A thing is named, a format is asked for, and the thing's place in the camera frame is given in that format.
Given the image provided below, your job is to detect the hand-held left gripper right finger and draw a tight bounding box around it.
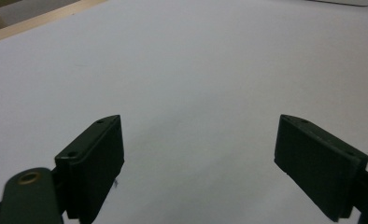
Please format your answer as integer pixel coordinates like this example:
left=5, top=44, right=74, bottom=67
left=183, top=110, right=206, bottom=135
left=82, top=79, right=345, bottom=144
left=274, top=114, right=368, bottom=223

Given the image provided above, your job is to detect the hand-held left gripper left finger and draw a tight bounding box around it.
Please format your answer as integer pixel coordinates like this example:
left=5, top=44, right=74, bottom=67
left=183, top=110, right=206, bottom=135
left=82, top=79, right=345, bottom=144
left=54, top=114, right=125, bottom=224

